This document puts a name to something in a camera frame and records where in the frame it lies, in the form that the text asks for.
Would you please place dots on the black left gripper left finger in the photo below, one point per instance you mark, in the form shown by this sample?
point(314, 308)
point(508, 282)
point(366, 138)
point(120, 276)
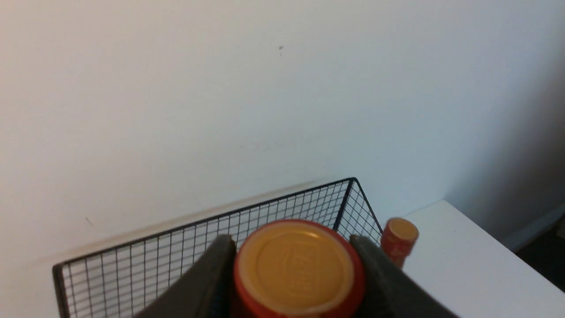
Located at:
point(204, 291)

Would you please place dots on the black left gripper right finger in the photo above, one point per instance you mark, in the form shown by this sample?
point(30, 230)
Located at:
point(390, 293)

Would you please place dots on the soy sauce bottle red label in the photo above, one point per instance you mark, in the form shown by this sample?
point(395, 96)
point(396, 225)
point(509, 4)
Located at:
point(398, 239)

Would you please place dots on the black wire mesh rack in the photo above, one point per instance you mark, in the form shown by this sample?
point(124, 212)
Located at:
point(120, 281)

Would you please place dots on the soy sauce bottle brown label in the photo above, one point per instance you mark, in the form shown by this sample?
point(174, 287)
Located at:
point(297, 269)

